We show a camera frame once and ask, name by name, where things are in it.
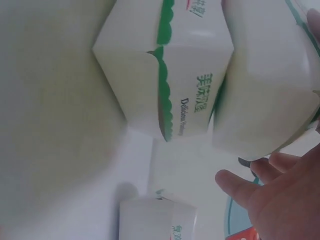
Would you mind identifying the person's right hand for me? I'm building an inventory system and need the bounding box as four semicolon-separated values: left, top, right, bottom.
214;8;320;240

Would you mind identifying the white paper box green trim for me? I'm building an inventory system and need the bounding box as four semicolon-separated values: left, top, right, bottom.
118;189;199;240
91;0;235;143
211;0;320;161

